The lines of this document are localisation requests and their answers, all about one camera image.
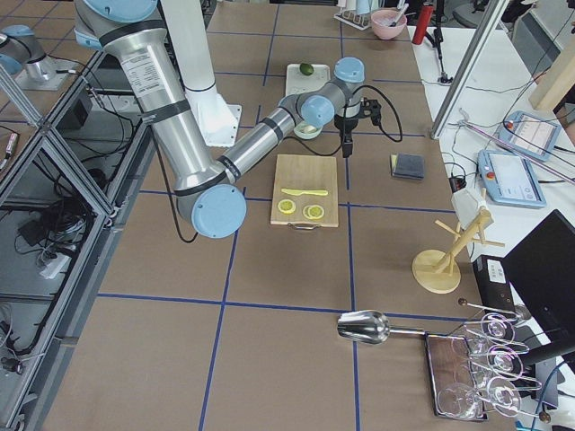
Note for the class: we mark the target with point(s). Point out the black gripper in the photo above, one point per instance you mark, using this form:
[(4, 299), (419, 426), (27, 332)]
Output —
[(346, 125)]

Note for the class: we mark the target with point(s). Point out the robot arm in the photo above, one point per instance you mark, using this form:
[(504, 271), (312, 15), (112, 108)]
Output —
[(163, 50)]

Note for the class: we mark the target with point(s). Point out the light green bowl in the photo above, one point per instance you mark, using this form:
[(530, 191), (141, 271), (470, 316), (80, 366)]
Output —
[(300, 134)]

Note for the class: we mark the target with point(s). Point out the pink bowl with ice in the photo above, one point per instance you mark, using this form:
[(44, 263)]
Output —
[(386, 24)]

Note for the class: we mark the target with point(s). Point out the wooden cutting board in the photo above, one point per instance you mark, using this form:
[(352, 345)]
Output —
[(295, 171)]

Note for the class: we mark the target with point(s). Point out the single lemon slice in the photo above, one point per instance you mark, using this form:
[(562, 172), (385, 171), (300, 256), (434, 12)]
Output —
[(313, 212)]

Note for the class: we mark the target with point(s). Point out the yellow plastic knife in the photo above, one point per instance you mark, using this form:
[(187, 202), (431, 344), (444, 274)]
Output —
[(305, 192)]

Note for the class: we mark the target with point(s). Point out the white bear serving tray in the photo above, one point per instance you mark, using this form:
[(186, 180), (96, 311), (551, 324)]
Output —
[(297, 82)]

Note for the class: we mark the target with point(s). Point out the top stacked lemon slice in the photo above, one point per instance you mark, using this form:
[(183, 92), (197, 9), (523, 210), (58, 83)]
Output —
[(286, 206)]

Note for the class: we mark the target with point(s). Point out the black tripod stick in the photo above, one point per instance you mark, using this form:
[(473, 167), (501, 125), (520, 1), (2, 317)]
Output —
[(438, 39)]

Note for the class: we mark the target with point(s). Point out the wooden cup tree stand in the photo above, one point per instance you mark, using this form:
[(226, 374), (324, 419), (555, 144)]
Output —
[(436, 270)]

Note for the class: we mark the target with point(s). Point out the near blue teach pendant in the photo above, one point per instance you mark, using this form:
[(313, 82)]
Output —
[(510, 180)]

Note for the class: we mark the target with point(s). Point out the blue teach pendant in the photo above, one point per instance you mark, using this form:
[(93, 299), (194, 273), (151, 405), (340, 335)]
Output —
[(510, 180), (530, 134)]

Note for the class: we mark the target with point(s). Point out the metal scoop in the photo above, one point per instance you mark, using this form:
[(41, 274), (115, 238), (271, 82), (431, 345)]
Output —
[(371, 327)]

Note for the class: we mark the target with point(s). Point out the far blue teach pendant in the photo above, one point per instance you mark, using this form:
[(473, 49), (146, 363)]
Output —
[(530, 134)]

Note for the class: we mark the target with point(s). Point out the black monitor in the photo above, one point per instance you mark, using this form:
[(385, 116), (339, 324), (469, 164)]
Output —
[(541, 270)]

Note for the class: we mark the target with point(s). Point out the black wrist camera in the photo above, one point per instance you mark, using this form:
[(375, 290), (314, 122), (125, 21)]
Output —
[(371, 109)]

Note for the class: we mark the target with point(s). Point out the aluminium frame post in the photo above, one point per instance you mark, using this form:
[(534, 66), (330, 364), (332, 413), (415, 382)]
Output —
[(478, 42)]

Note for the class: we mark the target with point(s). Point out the wire glass rack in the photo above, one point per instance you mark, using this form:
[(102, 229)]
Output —
[(503, 383)]

